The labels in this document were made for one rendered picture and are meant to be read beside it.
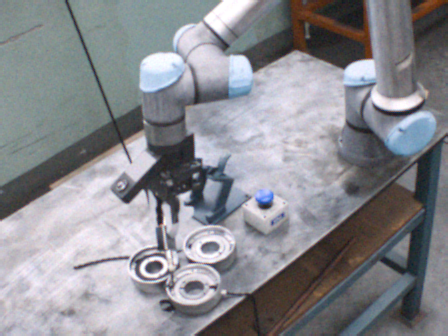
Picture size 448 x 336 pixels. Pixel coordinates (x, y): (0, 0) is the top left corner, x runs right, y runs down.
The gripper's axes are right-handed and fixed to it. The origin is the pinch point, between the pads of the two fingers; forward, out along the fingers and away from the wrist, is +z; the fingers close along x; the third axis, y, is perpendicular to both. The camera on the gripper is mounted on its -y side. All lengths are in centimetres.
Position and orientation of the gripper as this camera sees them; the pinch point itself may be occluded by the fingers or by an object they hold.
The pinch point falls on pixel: (164, 229)
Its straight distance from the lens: 124.9
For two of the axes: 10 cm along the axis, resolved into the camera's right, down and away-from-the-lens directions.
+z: 0.1, 8.3, 5.6
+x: -6.5, -4.2, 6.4
